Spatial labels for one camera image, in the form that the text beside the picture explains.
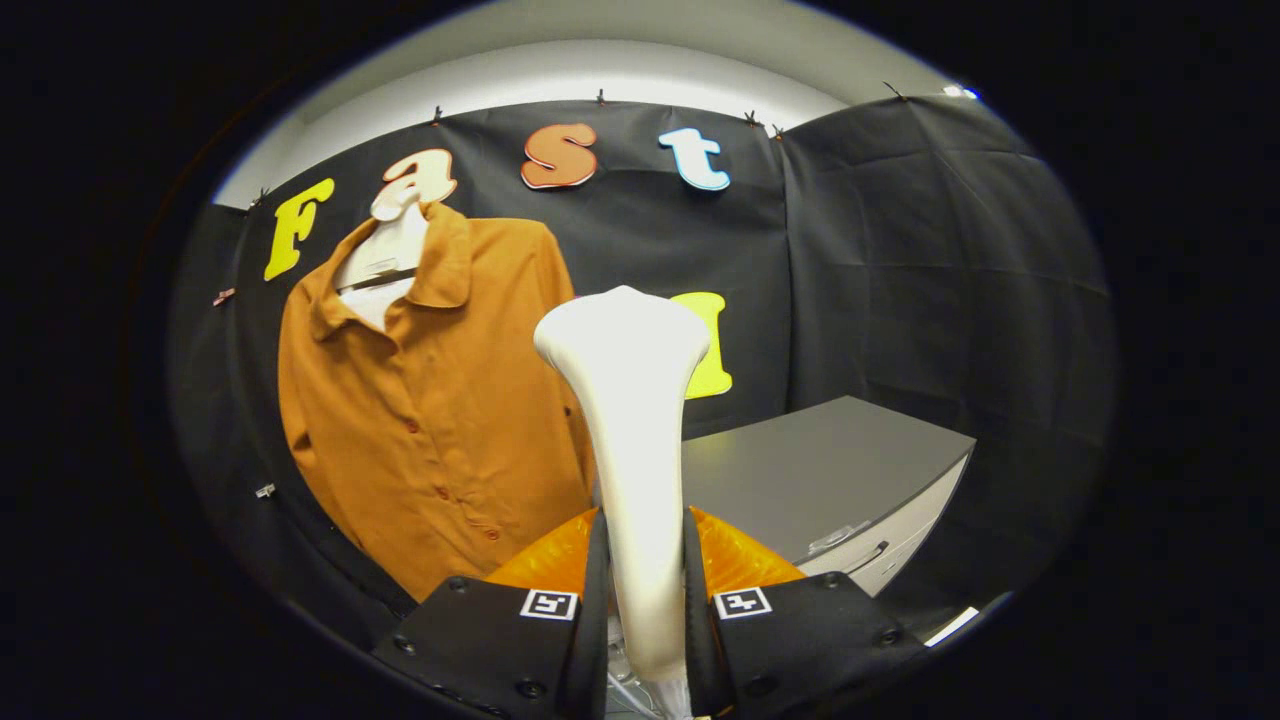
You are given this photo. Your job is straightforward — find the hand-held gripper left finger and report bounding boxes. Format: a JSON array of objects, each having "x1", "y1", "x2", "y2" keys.
[{"x1": 372, "y1": 507, "x2": 611, "y2": 720}]

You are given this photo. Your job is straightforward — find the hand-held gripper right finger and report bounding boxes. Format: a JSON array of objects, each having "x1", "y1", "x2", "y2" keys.
[{"x1": 683, "y1": 505, "x2": 926, "y2": 719}]

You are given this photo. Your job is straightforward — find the white garment steamer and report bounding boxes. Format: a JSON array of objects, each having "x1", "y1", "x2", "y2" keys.
[{"x1": 533, "y1": 285, "x2": 713, "y2": 720}]

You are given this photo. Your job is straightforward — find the brown button shirt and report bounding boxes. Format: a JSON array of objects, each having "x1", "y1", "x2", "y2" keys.
[{"x1": 277, "y1": 200, "x2": 598, "y2": 603}]

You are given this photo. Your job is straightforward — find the dark clothes hanger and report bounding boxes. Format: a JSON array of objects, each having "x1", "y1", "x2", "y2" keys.
[{"x1": 338, "y1": 266, "x2": 419, "y2": 294}]

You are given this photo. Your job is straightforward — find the grey cabinet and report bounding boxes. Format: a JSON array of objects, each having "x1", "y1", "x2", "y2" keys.
[{"x1": 680, "y1": 395, "x2": 977, "y2": 599}]

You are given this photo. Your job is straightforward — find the white mannequin torso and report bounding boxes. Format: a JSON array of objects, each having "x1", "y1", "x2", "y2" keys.
[{"x1": 333, "y1": 185, "x2": 431, "y2": 333}]

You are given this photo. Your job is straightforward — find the black backdrop cloth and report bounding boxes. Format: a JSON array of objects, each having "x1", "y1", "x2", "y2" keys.
[{"x1": 168, "y1": 95, "x2": 1116, "y2": 651}]

